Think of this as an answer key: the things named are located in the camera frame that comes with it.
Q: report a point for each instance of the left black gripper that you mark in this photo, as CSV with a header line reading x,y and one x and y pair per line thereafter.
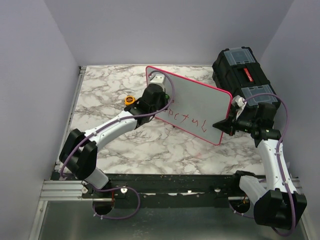
x,y
164,101

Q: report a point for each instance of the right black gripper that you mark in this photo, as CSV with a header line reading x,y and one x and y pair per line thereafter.
x,y
229,125

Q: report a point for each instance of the pink framed whiteboard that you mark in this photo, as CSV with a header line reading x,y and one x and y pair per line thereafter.
x,y
196,107

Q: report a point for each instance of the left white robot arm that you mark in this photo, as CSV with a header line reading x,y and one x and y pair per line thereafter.
x,y
80,151

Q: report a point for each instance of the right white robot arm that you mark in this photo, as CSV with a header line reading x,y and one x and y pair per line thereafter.
x,y
278,205

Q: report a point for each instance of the yellow tape measure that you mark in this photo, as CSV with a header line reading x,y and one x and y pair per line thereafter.
x,y
129,100

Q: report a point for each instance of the black plastic toolbox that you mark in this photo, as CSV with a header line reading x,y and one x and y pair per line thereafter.
x,y
237,71

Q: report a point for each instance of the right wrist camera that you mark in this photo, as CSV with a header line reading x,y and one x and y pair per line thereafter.
x,y
239,103

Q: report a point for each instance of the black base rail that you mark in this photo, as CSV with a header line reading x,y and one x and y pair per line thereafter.
x,y
163,191

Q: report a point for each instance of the aluminium side rail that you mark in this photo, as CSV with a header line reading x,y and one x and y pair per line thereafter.
x,y
82,71

